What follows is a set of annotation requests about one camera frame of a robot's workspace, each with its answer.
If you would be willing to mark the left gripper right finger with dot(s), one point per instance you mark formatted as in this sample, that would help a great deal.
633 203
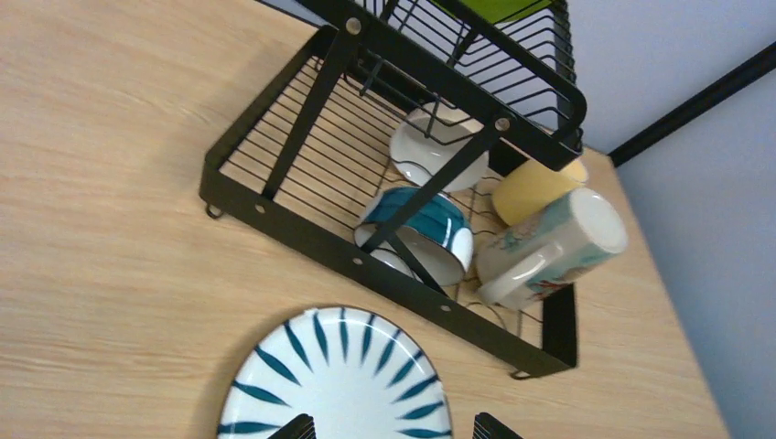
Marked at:
486 426

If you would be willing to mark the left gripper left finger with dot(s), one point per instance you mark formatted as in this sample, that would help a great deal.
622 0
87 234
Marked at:
301 427

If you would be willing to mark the beige mug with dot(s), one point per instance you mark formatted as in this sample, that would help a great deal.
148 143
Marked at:
551 249

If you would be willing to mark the teal patterned white bowl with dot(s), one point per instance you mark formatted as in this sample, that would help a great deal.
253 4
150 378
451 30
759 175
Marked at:
438 235

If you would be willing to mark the yellow mug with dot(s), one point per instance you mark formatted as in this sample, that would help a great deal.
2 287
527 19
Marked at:
532 186

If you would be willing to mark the plain white bowl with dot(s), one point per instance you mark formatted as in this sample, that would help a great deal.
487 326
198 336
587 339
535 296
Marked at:
433 148

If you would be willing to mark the green plate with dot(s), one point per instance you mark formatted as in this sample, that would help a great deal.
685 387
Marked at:
506 11

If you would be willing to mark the blue striped white plate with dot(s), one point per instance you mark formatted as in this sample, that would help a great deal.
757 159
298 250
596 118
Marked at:
356 373

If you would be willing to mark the black wire dish rack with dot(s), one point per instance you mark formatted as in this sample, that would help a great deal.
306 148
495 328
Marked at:
303 160

